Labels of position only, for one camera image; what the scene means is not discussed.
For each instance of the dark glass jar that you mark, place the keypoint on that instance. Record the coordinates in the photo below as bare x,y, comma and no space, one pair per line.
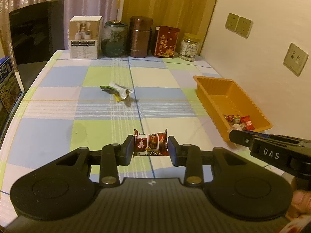
114,38

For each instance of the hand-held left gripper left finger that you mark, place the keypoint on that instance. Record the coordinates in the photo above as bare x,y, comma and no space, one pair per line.
128,150

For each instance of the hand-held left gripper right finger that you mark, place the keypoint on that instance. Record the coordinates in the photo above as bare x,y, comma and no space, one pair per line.
173,150

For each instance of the person's right hand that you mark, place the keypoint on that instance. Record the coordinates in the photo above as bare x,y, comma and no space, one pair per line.
301,203

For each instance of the large wall socket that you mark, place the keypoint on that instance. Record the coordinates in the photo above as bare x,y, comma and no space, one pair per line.
295,59

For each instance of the red gift box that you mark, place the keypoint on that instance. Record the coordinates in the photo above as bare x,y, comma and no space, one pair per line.
166,42

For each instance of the wooden panel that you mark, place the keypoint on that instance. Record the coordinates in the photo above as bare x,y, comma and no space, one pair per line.
170,2

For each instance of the square red snack packet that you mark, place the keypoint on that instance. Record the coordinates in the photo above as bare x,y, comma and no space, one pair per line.
247,123

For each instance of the black screen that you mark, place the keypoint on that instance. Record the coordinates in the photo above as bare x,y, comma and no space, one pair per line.
36,31

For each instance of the brown metal canister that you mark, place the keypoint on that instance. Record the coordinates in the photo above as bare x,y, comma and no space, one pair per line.
140,36

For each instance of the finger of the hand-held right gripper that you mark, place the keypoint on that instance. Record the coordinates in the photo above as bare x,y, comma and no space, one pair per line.
240,137
291,140

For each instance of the checkered tablecloth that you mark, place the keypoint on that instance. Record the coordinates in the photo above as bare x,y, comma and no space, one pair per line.
73,116

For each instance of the white cardboard box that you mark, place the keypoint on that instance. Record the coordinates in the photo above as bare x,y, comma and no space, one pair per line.
83,37

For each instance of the green snack packet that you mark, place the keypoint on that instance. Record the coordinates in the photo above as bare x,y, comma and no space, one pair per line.
108,89

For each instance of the blue milk carton box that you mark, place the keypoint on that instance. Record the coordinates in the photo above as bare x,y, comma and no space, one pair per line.
8,85

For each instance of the white snack wrapper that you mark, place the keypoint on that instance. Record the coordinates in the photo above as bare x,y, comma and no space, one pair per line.
120,89

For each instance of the clear plastic jar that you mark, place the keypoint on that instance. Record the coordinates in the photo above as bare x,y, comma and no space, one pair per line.
189,47

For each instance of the orange plastic tray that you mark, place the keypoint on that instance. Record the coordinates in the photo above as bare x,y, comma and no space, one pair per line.
218,97

